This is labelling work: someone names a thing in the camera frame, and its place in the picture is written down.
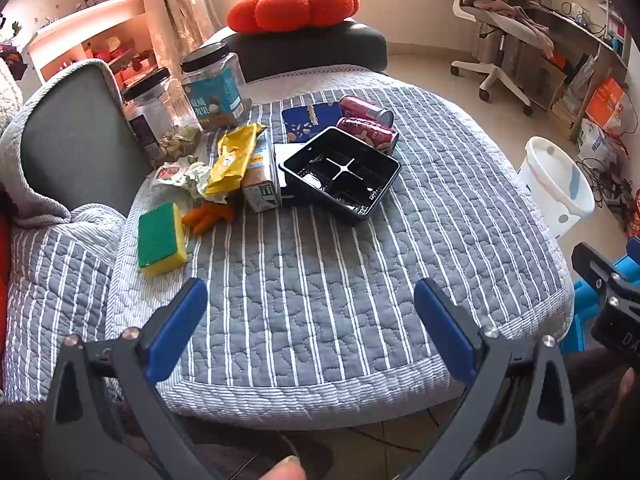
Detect orange peel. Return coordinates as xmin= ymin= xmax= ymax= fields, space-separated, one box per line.
xmin=181 ymin=201 xmax=236 ymax=236

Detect black plastic food tray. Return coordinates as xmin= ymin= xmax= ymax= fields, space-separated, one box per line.
xmin=278 ymin=126 xmax=402 ymax=222

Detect sheer curtain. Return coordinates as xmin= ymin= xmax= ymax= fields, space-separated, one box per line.
xmin=135 ymin=0 xmax=221 ymax=68

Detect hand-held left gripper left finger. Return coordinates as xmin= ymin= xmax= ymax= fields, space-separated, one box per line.
xmin=42 ymin=277 xmax=221 ymax=480

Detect blue carton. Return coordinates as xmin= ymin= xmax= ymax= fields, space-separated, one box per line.
xmin=281 ymin=101 xmax=346 ymax=148

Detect black cables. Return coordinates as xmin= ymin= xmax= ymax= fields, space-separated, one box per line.
xmin=577 ymin=157 xmax=636 ymax=211

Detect person's left hand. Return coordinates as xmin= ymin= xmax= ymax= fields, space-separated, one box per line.
xmin=262 ymin=455 xmax=307 ymax=480

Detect pink drink can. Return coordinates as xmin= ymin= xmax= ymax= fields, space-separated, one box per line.
xmin=339 ymin=95 xmax=395 ymax=128
xmin=336 ymin=116 xmax=399 ymax=155

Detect white office chair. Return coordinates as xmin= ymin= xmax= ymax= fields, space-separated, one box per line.
xmin=450 ymin=0 xmax=556 ymax=117

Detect white plastic bin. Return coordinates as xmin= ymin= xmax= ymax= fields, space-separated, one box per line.
xmin=515 ymin=136 xmax=596 ymax=241

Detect orange cardboard box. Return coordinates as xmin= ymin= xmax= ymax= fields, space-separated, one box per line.
xmin=585 ymin=77 xmax=628 ymax=131

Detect pink lit shelf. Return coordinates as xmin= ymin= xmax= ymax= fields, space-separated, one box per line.
xmin=25 ymin=0 xmax=161 ymax=86

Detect white nut packet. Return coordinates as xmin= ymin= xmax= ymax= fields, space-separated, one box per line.
xmin=150 ymin=156 xmax=201 ymax=187

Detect grey cushion with striped cover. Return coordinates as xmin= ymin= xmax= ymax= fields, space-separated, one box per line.
xmin=0 ymin=58 xmax=156 ymax=226

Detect small brown drink carton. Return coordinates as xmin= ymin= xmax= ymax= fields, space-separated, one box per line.
xmin=241 ymin=130 xmax=282 ymax=213

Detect white plastic pack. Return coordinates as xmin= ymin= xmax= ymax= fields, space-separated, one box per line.
xmin=575 ymin=117 xmax=618 ymax=161

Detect grey striped quilt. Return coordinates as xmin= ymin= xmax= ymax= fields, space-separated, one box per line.
xmin=0 ymin=67 xmax=576 ymax=431

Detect clear jar of nuts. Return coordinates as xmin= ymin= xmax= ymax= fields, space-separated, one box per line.
xmin=121 ymin=67 xmax=203 ymax=168

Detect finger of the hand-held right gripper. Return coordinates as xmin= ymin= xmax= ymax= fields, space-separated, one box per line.
xmin=571 ymin=242 xmax=626 ymax=293

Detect yellow and green sponge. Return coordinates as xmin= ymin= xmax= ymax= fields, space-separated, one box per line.
xmin=137 ymin=202 xmax=189 ymax=277

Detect blue stool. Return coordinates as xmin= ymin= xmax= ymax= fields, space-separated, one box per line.
xmin=560 ymin=237 xmax=640 ymax=356

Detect white flat box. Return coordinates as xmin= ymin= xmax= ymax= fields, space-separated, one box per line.
xmin=274 ymin=142 xmax=308 ymax=206

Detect red pumpkin cushion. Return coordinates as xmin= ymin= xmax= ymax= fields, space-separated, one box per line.
xmin=226 ymin=0 xmax=361 ymax=36

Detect wooden desk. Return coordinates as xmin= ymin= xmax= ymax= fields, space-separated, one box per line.
xmin=525 ymin=0 xmax=631 ymax=141

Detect yellow snack packet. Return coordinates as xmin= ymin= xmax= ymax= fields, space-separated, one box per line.
xmin=205 ymin=123 xmax=268 ymax=204

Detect cream paper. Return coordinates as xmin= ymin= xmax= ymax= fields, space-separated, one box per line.
xmin=180 ymin=162 xmax=218 ymax=198

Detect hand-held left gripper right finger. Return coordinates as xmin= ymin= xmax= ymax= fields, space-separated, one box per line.
xmin=395 ymin=277 xmax=583 ymax=480

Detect blue label plastic jar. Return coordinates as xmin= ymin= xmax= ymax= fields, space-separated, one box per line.
xmin=180 ymin=42 xmax=252 ymax=131

